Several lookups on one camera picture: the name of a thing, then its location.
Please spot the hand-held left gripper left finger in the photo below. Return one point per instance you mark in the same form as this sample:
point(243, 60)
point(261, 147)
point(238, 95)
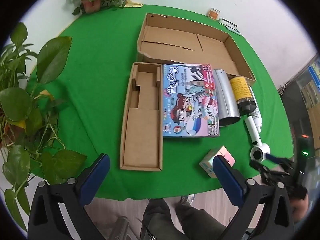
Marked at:
point(96, 177)

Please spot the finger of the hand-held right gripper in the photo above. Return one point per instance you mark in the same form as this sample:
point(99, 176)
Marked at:
point(273, 158)
point(262, 171)

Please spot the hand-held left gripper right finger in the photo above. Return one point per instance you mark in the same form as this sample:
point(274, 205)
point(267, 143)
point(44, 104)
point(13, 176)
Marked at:
point(226, 180)

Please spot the pastel puzzle cube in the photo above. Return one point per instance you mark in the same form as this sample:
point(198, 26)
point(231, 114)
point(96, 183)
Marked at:
point(208, 162)

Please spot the white handheld fan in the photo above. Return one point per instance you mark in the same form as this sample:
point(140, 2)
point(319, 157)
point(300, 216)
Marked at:
point(252, 130)

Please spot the white spray bottle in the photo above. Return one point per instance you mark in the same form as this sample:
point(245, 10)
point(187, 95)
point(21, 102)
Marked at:
point(257, 120)

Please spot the small cardboard tray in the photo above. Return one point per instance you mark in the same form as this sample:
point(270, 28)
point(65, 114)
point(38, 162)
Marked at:
point(141, 140)

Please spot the yellow label jar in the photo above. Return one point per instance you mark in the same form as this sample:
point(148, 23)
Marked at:
point(241, 90)

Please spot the silver metal can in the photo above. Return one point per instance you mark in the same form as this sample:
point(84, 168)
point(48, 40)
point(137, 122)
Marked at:
point(226, 97)

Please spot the colourful cartoon game box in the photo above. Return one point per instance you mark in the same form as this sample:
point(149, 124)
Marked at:
point(185, 105)

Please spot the large cardboard box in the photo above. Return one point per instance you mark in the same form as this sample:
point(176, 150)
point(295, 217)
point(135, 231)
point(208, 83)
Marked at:
point(175, 52)

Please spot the person's shoe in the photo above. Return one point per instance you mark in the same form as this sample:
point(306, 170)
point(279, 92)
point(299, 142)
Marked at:
point(187, 200)

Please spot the dark cabinet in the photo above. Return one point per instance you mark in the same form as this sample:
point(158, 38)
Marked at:
point(307, 105)

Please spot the person's dark trousers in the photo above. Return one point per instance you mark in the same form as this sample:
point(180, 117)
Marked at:
point(190, 222)

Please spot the large leafy potted plant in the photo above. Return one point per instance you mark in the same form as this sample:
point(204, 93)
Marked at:
point(15, 102)

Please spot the light blue phone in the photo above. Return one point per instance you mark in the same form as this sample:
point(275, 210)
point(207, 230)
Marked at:
point(235, 31)

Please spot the white and green small box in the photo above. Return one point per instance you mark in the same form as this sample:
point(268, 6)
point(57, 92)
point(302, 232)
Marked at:
point(227, 23)

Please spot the small orange jar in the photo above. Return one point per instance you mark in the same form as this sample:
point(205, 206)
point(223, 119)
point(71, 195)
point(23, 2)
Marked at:
point(213, 13)

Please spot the yellow paper packet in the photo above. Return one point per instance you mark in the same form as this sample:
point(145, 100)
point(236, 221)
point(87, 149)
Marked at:
point(133, 4)

